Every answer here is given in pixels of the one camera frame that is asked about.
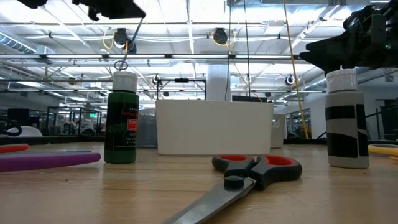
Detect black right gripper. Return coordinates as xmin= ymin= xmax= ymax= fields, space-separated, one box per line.
xmin=298 ymin=0 xmax=398 ymax=75

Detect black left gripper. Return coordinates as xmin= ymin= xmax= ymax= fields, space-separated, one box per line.
xmin=72 ymin=0 xmax=147 ymax=22

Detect blue handled paintbrush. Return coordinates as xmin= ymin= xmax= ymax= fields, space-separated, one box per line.
xmin=123 ymin=17 xmax=146 ymax=63

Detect grey paint bottle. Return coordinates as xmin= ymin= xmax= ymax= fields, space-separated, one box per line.
xmin=324 ymin=68 xmax=371 ymax=170

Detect yellow handled scissors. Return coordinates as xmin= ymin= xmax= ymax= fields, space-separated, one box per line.
xmin=368 ymin=143 xmax=398 ymax=163

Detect green paint bottle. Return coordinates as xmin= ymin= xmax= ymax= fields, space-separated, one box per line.
xmin=103 ymin=70 xmax=140 ymax=165

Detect white plastic bin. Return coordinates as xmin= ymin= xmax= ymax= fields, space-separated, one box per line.
xmin=155 ymin=99 xmax=275 ymax=157

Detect black and red scissors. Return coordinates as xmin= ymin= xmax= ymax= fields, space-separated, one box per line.
xmin=161 ymin=154 xmax=303 ymax=224

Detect purple handled scissors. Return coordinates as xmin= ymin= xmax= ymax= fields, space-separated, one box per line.
xmin=0 ymin=152 xmax=102 ymax=173

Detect red handled scissors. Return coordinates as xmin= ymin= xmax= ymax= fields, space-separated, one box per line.
xmin=0 ymin=143 xmax=30 ymax=154

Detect dark translucent grey bin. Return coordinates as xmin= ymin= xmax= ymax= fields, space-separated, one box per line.
xmin=136 ymin=108 xmax=158 ymax=149

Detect white trash can black bag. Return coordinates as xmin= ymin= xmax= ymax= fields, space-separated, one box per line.
xmin=7 ymin=125 xmax=44 ymax=138

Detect yellow hanging cable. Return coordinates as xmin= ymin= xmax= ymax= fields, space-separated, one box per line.
xmin=282 ymin=0 xmax=310 ymax=140

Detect hanging cable loop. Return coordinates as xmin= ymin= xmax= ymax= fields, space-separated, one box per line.
xmin=113 ymin=60 xmax=129 ymax=72

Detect thin black hanging cable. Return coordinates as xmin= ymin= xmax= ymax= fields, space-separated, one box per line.
xmin=225 ymin=0 xmax=233 ymax=102
xmin=243 ymin=0 xmax=251 ymax=99

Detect black background rig frame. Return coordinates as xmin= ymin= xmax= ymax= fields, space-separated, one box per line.
xmin=155 ymin=78 xmax=208 ymax=101

